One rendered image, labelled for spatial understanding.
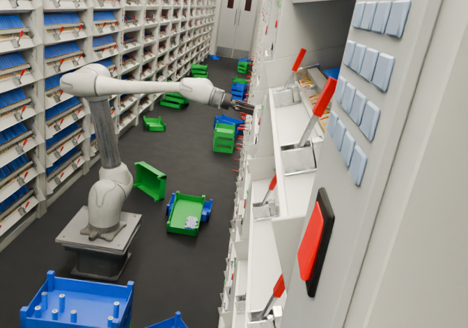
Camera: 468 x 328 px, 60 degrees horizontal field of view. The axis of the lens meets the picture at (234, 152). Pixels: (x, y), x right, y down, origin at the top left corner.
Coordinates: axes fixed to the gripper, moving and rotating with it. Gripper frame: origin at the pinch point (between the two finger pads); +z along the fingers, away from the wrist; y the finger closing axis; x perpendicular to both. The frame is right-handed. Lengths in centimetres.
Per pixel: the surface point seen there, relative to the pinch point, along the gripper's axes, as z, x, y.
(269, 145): -4, -21, -107
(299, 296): -8, -36, -171
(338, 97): -9, -44, -170
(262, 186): -3, -13, -110
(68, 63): -127, 29, 75
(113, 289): -33, 61, -70
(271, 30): -10, -38, -37
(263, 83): -6.6, -20.1, -36.6
